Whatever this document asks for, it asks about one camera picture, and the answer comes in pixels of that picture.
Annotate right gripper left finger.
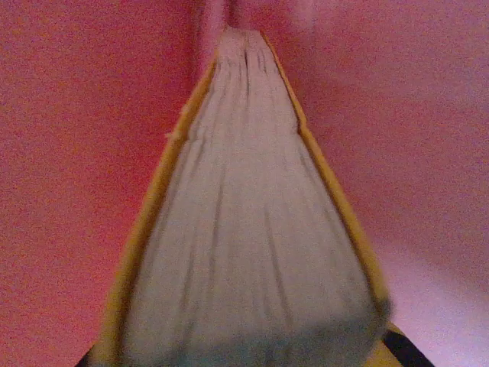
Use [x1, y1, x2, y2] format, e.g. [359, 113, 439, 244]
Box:
[76, 349, 115, 367]

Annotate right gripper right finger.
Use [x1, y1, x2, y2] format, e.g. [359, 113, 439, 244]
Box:
[366, 327, 435, 367]

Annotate yellow paperback book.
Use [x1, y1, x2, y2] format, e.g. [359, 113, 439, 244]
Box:
[89, 26, 397, 367]

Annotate pink student backpack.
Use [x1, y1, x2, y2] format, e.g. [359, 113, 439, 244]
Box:
[0, 0, 489, 367]

